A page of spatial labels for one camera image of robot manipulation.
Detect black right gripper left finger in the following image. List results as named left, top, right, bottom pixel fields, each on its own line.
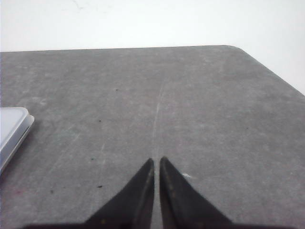
left=83, top=157, right=155, bottom=229

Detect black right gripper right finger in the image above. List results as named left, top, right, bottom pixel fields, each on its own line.
left=159, top=156, right=235, bottom=229

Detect silver digital kitchen scale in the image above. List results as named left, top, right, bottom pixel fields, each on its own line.
left=0, top=107, right=35, bottom=173

